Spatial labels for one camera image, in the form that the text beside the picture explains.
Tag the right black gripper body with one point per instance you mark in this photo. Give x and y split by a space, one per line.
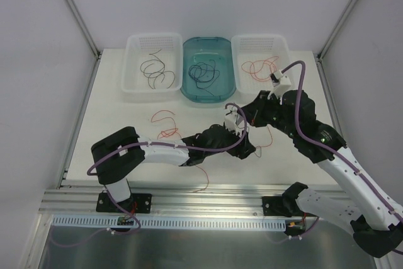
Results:
258 112

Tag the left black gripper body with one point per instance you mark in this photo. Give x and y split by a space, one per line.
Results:
236 142

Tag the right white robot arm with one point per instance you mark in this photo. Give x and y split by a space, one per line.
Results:
375 220

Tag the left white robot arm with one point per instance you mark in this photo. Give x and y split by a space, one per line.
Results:
121 152

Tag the right white perforated basket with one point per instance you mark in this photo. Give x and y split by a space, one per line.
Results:
255 57

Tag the white perforated basket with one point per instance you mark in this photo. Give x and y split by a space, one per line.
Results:
152 69
255 57

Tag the teal transparent plastic bin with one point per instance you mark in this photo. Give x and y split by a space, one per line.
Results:
208 72

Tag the left white perforated basket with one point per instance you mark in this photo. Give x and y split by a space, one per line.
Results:
152 69

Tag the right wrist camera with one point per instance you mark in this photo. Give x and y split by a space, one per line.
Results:
281 84

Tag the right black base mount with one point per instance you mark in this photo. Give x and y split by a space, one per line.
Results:
280 206

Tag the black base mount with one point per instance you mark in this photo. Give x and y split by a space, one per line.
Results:
140 203
280 206

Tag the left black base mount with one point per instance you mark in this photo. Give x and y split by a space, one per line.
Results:
140 203

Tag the left aluminium frame post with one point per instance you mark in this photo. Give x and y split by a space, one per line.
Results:
71 5

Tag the aluminium frame post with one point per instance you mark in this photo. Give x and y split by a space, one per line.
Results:
71 5
336 30

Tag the aluminium mounting rail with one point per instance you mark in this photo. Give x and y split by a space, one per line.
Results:
178 200

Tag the right aluminium frame post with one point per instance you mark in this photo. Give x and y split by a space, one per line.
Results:
336 30

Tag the white slotted cable duct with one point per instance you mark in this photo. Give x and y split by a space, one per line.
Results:
186 223

